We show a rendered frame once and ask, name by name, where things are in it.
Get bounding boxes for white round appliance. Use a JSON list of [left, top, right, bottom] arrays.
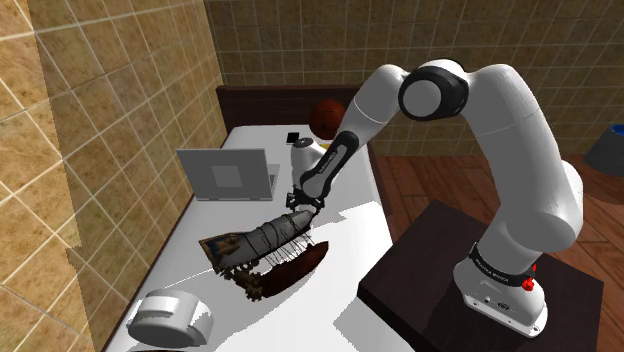
[[126, 288, 216, 350]]

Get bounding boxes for dark robot stand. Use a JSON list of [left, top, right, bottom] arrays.
[[357, 199, 606, 352]]

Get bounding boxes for grey airship model brown hull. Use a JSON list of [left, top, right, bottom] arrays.
[[198, 207, 331, 303]]

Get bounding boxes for dark bin blue rim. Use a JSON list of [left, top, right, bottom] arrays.
[[582, 123, 624, 171]]

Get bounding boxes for grey open laptop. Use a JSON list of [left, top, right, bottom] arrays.
[[175, 147, 282, 203]]

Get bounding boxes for brown basketball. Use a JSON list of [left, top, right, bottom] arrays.
[[307, 98, 349, 141]]

